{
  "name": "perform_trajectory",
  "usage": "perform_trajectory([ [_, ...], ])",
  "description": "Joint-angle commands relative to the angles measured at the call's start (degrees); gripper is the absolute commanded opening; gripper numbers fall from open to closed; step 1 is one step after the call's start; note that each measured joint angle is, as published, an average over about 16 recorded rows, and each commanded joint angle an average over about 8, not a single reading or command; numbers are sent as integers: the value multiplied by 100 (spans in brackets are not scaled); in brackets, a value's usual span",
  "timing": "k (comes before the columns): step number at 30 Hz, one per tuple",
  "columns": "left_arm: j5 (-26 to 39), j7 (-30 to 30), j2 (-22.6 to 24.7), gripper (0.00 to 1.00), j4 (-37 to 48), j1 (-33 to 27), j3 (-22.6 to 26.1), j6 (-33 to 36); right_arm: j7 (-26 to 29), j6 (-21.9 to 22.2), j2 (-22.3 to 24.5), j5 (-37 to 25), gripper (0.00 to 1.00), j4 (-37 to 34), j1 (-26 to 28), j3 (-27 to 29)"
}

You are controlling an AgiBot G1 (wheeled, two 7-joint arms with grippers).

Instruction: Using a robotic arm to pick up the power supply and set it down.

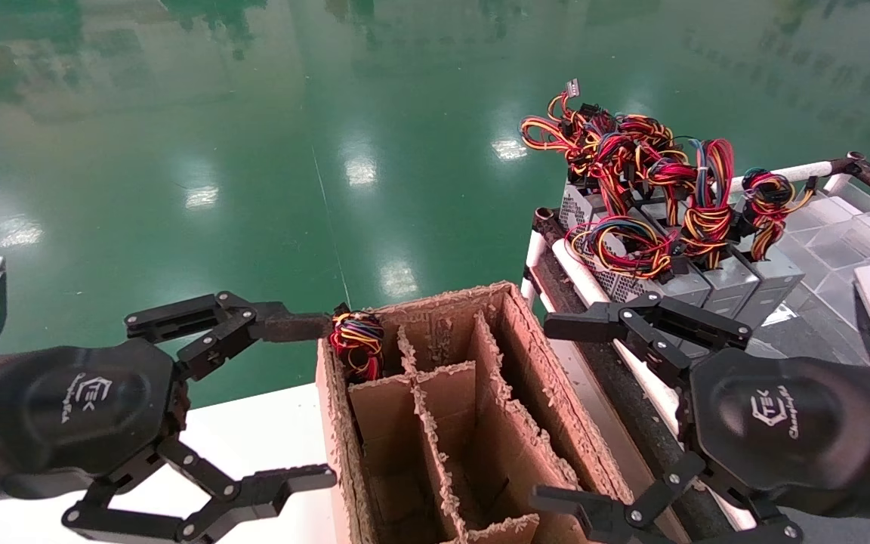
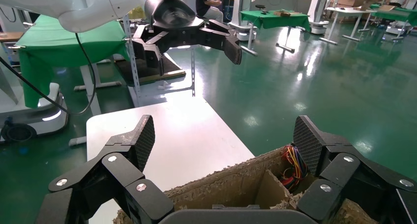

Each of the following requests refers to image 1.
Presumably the clear plastic divider tray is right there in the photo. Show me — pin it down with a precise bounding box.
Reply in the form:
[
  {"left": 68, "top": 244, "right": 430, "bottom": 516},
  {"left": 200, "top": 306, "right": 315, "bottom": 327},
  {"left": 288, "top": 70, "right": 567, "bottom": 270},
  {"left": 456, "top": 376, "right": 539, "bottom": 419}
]
[{"left": 779, "top": 185, "right": 870, "bottom": 363}]

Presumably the brown divided cardboard box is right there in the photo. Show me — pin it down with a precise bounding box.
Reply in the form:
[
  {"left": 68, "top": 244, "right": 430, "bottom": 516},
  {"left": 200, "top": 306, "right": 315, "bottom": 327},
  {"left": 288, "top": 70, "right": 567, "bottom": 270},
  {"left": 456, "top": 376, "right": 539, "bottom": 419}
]
[{"left": 316, "top": 281, "right": 689, "bottom": 544}]

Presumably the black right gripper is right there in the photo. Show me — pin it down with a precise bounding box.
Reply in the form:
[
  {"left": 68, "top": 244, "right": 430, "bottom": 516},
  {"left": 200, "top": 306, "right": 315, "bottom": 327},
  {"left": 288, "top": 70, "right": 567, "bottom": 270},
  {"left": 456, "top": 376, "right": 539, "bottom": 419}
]
[{"left": 532, "top": 293, "right": 870, "bottom": 544}]

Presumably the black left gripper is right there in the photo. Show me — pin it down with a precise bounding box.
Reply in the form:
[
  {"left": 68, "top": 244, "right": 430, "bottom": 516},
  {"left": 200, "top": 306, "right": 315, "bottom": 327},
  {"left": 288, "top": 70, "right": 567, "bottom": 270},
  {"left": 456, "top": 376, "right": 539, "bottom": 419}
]
[{"left": 0, "top": 291, "right": 338, "bottom": 544}]

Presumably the white pipe rack frame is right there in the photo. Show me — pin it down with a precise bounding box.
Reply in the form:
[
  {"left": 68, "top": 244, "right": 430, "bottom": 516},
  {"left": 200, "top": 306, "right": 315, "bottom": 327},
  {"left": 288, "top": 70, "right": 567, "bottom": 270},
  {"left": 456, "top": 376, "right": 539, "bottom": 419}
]
[{"left": 522, "top": 151, "right": 870, "bottom": 544}]

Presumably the power supply with coloured wires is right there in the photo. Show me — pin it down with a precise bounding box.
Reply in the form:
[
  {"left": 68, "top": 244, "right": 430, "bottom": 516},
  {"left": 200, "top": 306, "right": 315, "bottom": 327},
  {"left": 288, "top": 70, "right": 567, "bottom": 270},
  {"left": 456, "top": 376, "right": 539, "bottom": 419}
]
[
  {"left": 680, "top": 140, "right": 762, "bottom": 318},
  {"left": 520, "top": 79, "right": 617, "bottom": 235},
  {"left": 594, "top": 112, "right": 700, "bottom": 216},
  {"left": 737, "top": 168, "right": 815, "bottom": 326},
  {"left": 329, "top": 304, "right": 387, "bottom": 382},
  {"left": 565, "top": 215, "right": 714, "bottom": 318}
]

